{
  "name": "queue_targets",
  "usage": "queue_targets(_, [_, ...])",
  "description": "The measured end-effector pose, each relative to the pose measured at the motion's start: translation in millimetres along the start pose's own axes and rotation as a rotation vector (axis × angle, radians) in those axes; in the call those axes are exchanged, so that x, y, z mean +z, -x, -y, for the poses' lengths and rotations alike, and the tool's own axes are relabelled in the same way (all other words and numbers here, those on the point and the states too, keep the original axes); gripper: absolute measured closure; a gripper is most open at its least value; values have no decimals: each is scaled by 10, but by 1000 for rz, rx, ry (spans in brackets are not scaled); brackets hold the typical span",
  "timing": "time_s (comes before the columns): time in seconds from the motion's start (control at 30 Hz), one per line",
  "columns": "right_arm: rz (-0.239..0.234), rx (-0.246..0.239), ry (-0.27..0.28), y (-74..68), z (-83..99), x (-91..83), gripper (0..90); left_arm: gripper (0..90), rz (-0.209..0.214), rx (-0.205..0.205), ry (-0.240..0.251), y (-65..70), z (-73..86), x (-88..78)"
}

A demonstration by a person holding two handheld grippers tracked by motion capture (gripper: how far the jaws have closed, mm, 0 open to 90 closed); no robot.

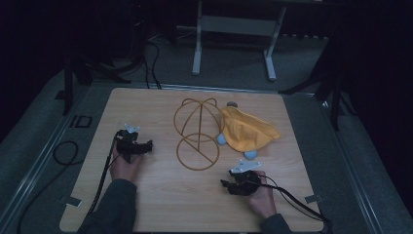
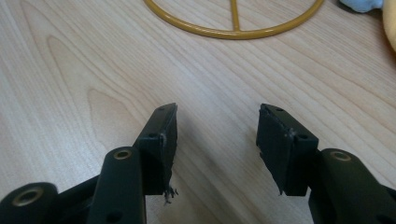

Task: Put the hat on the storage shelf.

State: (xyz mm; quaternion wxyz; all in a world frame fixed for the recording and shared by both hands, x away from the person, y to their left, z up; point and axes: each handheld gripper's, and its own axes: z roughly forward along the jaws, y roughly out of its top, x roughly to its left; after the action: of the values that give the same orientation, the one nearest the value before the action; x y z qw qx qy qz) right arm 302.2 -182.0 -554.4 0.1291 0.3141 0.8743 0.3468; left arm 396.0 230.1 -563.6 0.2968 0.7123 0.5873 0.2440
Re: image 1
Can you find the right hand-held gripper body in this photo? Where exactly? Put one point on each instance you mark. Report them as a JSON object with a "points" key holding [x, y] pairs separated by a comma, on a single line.
{"points": [[244, 180]]}

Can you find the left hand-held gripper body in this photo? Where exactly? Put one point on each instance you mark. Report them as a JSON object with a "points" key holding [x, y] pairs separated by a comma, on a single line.
{"points": [[127, 141]]}

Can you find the yellow cloth hat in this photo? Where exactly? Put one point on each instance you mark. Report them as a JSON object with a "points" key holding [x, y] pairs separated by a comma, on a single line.
{"points": [[248, 130]]}

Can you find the person's right hand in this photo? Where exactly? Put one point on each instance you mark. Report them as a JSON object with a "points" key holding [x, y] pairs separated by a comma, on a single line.
{"points": [[263, 200]]}

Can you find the person's left hand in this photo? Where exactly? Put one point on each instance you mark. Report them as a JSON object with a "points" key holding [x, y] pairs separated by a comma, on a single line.
{"points": [[125, 169]]}

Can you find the light blue plush toy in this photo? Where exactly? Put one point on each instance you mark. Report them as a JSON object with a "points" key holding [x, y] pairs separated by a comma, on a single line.
{"points": [[250, 154]]}

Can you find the grey tape strip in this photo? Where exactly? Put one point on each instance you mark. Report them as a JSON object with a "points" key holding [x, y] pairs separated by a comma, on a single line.
{"points": [[313, 198], [73, 201]]}

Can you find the black tripod stand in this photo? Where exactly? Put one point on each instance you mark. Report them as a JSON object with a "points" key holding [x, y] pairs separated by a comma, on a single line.
{"points": [[328, 81], [87, 70]]}

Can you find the white metal table frame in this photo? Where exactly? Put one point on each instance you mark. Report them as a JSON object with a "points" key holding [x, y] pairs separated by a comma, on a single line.
{"points": [[238, 35]]}

